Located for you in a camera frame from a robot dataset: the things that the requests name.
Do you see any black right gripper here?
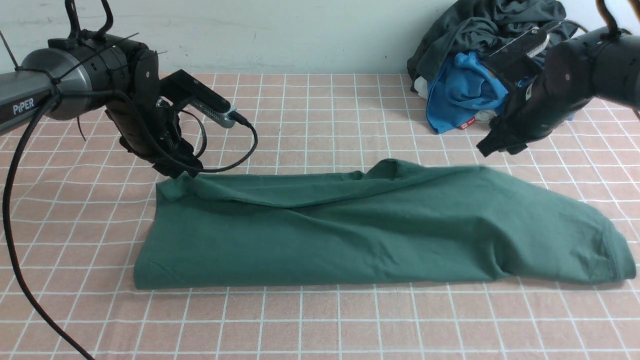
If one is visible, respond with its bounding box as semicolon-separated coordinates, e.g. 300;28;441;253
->
477;75;591;157

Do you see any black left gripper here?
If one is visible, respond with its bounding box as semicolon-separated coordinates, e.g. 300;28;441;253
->
106;100;204;179

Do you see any green long-sleeved shirt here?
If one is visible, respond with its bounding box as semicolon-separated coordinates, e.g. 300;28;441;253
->
133;159;637;290

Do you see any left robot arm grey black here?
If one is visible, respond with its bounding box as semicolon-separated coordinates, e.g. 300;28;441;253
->
0;0;203;178

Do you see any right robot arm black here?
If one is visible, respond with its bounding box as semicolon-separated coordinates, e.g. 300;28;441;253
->
477;0;640;157

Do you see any blue garment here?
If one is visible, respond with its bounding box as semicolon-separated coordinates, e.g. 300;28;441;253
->
425;51;509;135

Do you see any pink checkered tablecloth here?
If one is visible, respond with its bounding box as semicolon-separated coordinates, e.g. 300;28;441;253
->
11;74;640;360

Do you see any dark grey garment pile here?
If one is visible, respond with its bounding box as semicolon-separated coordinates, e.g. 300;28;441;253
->
406;0;585;93

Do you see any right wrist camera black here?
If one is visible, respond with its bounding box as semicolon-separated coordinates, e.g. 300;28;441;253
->
481;28;550;84

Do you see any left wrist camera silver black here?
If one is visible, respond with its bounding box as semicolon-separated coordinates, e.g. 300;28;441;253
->
159;69;243;129

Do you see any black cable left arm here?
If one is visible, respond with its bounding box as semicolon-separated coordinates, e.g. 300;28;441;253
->
1;90;259;360

